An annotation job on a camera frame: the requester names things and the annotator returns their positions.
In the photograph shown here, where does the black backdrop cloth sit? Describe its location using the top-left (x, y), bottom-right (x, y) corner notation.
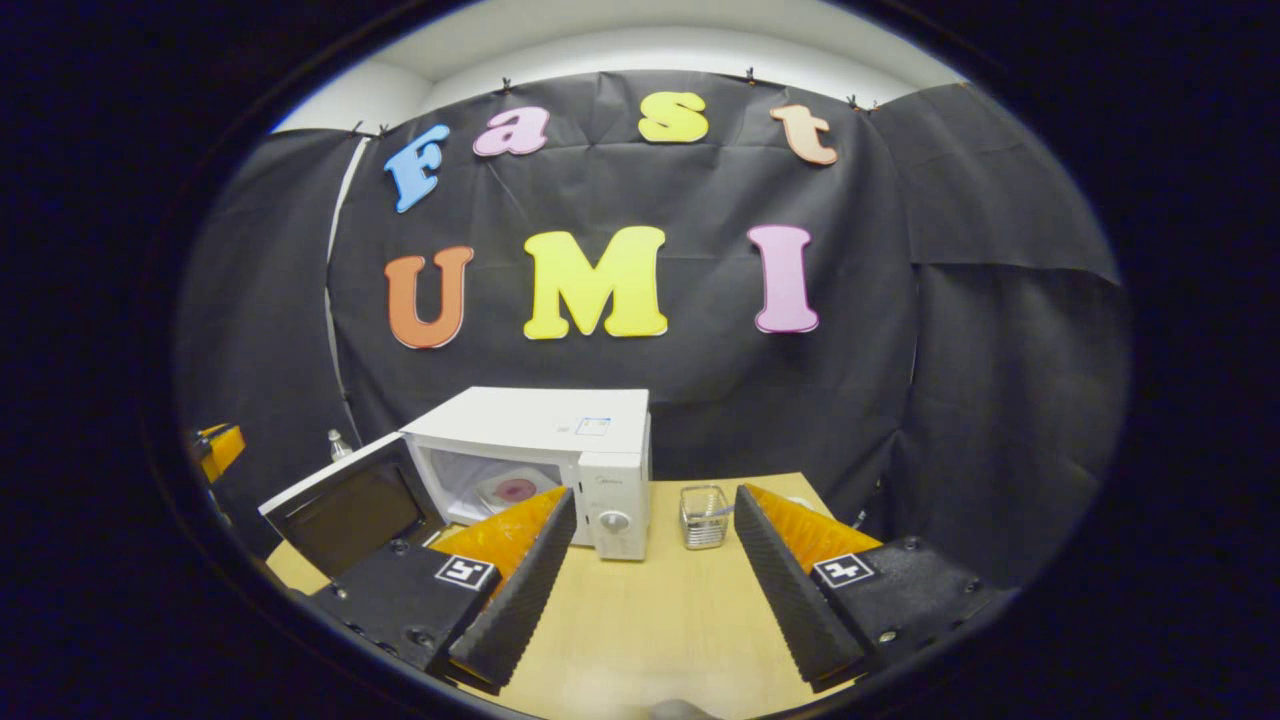
top-left (175, 70), bottom-right (1133, 591)

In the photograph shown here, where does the white microwave oven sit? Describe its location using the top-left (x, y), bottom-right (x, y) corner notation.
top-left (258, 386), bottom-right (653, 581)

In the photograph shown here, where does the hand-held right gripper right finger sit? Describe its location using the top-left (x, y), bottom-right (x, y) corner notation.
top-left (732, 483), bottom-right (1019, 694)

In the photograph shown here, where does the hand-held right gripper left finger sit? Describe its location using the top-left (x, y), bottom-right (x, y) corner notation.
top-left (310, 487), bottom-right (578, 696)

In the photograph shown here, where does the metal wire basket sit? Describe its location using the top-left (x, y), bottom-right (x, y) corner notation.
top-left (680, 485), bottom-right (730, 551)

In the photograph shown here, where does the white rectangular food plate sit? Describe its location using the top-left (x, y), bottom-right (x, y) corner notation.
top-left (474, 465), bottom-right (561, 514)

